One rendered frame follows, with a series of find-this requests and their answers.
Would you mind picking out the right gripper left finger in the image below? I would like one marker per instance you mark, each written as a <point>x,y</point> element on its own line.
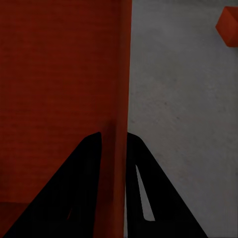
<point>66,206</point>

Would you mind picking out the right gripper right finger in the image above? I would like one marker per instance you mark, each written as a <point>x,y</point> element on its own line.
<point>173,219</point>

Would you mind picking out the storage box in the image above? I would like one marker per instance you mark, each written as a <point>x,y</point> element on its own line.
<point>64,75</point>
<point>227,26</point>

